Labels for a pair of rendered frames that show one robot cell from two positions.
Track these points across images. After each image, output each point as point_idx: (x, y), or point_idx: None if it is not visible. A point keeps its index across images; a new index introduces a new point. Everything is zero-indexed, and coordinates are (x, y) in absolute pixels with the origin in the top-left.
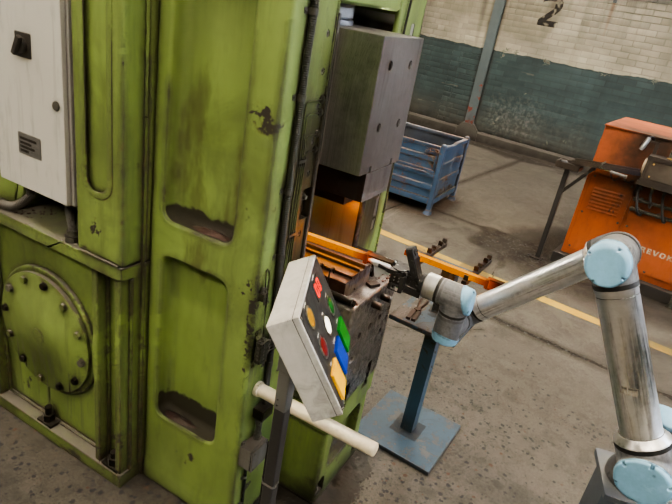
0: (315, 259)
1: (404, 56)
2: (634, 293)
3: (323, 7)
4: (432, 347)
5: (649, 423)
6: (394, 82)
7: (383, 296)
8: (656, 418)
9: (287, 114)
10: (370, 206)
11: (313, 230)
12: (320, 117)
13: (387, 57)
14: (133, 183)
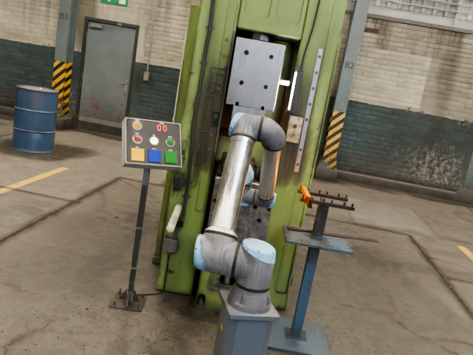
0: (176, 124)
1: (262, 51)
2: (236, 139)
3: (220, 27)
4: (306, 263)
5: (214, 215)
6: (253, 62)
7: None
8: (218, 214)
9: (196, 68)
10: (290, 153)
11: None
12: (224, 78)
13: (241, 47)
14: (181, 109)
